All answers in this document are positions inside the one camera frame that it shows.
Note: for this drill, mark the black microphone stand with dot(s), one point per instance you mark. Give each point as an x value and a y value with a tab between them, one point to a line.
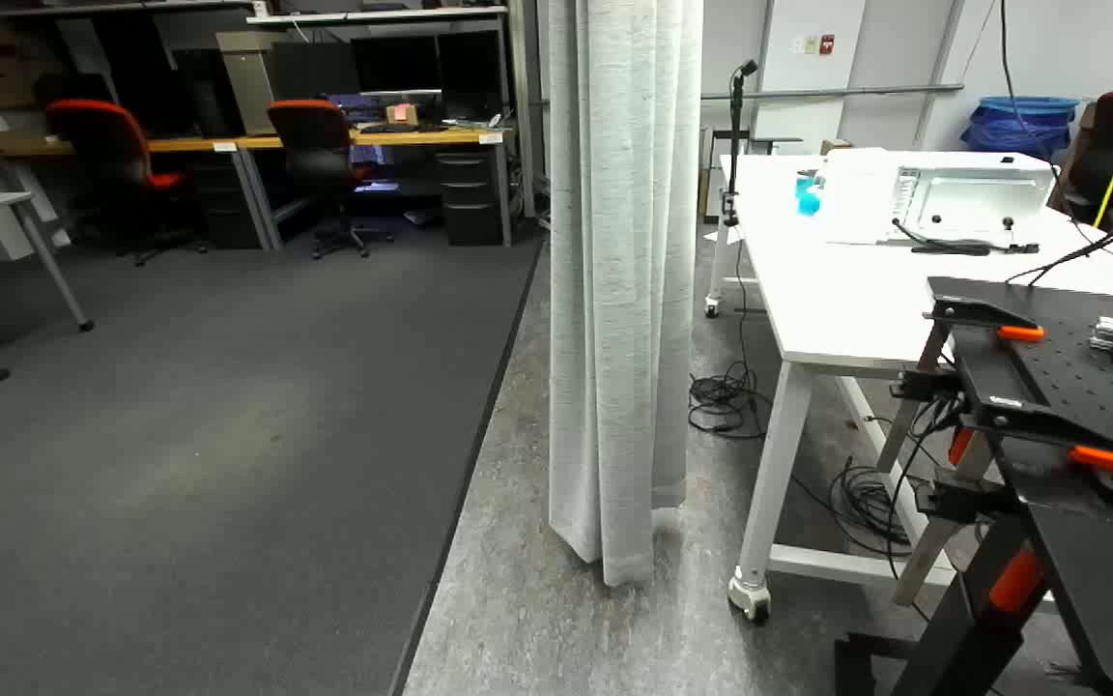
734	141

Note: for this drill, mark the black drawer cabinet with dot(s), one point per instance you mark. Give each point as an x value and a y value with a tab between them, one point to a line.
469	196

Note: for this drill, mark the red office chair high back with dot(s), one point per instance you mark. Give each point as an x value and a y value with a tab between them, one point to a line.
97	137

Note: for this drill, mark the white metal box device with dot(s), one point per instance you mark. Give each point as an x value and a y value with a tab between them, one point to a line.
967	196

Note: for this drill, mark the black orange clamp stand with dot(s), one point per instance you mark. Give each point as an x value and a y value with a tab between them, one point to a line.
1072	393

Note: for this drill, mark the white wall plate red switch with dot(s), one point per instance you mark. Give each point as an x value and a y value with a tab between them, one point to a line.
822	43

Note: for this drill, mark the white-grey fabric curtain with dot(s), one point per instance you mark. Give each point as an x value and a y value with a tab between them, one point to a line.
620	257

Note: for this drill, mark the blue liquid bottle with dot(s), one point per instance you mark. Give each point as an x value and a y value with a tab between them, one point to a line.
810	196

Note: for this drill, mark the grey overhead shelf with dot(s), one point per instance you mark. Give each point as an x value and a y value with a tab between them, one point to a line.
375	18

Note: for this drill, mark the grey wall rail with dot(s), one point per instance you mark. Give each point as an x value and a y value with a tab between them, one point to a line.
839	92

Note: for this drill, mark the blue plastic bin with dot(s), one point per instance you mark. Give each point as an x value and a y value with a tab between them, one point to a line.
1020	125

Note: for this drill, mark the dark office chair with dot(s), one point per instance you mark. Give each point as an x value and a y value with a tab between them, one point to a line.
1098	141
314	141

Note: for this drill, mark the computer monitor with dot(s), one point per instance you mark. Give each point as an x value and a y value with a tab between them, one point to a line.
385	105

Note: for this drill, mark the white work table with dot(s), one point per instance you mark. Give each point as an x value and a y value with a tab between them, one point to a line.
839	295

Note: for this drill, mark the long wooden top desk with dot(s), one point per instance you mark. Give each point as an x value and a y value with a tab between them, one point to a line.
193	144

